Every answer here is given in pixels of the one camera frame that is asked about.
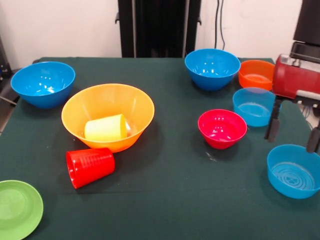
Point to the dark green tablecloth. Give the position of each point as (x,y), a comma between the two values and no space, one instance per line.
(162,200)

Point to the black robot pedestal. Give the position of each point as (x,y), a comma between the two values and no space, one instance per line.
(160,25)

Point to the black stand base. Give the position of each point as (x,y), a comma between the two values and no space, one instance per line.
(6,93)

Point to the orange bowl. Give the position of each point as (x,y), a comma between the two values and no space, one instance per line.
(252,72)

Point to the red cup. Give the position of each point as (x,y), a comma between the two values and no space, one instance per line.
(92,165)

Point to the large blue bowl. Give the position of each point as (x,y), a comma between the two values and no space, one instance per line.
(42,82)
(212,72)

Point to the pink bowl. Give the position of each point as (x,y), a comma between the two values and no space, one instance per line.
(220,140)

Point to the large yellow bowl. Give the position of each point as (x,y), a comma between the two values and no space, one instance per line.
(107,100)

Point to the yellow cup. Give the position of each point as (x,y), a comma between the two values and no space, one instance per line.
(105,128)

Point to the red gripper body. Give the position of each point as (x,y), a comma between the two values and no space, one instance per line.
(287,80)

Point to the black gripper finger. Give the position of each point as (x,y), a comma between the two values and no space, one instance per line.
(273,125)
(313,140)

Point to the small blue bowl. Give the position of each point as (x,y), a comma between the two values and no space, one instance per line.
(280,175)
(252,117)

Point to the green bowl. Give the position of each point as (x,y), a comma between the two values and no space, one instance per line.
(15,210)

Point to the black equipment case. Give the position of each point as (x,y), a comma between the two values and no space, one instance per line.
(3,62)

